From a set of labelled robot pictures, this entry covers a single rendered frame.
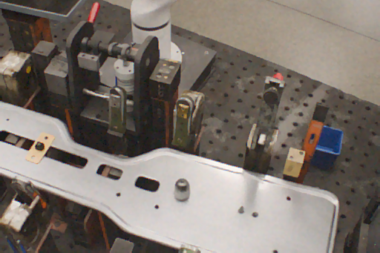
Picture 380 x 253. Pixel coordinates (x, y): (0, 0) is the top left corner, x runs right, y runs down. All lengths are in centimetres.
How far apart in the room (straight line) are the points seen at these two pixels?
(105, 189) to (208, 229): 23
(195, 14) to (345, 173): 189
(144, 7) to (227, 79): 44
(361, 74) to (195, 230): 210
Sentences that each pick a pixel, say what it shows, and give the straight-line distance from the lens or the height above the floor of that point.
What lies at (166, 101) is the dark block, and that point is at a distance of 108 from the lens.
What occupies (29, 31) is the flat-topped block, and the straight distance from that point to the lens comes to 134.
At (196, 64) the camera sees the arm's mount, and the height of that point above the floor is 78.
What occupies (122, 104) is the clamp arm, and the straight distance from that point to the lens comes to 107.
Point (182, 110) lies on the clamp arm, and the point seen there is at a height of 108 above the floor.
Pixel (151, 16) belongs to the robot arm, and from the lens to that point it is 139.
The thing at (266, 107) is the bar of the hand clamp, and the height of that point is 115.
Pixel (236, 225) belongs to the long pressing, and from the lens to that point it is 97.
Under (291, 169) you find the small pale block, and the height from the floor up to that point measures 104.
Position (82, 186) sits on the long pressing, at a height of 100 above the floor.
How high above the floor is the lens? 185
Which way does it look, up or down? 47 degrees down
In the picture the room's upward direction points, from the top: 3 degrees clockwise
